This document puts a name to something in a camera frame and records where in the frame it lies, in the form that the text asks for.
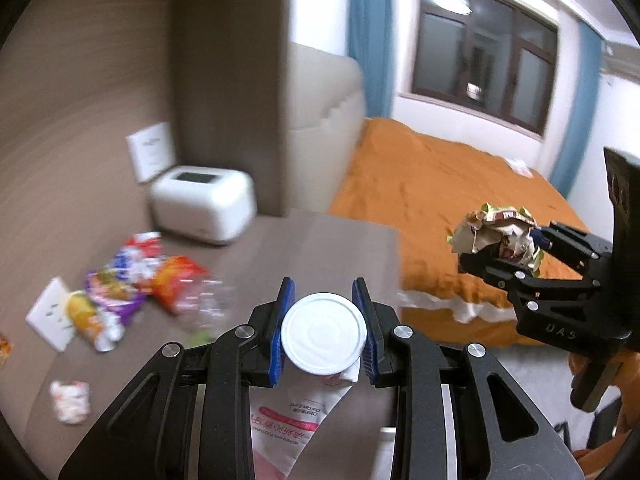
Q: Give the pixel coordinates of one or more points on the crumpled white orange wrapper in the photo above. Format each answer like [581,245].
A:
[70,402]

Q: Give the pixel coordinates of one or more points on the orange snack packet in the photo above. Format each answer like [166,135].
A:
[176,280]

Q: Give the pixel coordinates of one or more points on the paper food wrapper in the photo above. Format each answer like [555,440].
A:
[495,232]

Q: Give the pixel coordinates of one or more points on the orange red packet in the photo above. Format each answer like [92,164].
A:
[3,350]

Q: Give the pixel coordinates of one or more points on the red white snack packet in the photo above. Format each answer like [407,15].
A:
[140,256]

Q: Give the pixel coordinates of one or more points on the bed with orange cover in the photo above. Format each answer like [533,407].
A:
[415,185]

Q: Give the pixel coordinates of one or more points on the yellow snack packet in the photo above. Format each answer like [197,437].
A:
[90,322]

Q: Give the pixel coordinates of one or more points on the blue curtain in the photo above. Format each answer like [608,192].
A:
[370,35]
[580,105]

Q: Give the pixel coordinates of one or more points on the purple snack packet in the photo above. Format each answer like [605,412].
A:
[112,294]

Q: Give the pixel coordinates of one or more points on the white countertop appliance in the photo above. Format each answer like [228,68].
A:
[202,205]

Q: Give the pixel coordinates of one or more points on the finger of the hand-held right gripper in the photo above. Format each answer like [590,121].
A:
[575,245]
[505,272]

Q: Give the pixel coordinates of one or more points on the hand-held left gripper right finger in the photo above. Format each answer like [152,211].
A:
[364,330]

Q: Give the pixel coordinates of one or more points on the white air conditioner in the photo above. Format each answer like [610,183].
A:
[622,62]

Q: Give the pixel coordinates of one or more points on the clear plastic wrapper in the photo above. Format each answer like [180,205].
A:
[210,305]

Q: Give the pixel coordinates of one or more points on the white wall socket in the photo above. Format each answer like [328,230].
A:
[50,315]

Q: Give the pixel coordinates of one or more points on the white pink toothpaste tube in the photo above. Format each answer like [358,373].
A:
[322,334]

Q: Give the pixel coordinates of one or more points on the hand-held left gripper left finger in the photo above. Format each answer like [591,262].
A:
[280,330]

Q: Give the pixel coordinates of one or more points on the beige bed headboard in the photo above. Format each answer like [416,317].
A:
[322,110]

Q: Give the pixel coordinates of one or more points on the dark framed window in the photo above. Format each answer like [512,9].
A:
[480,45]

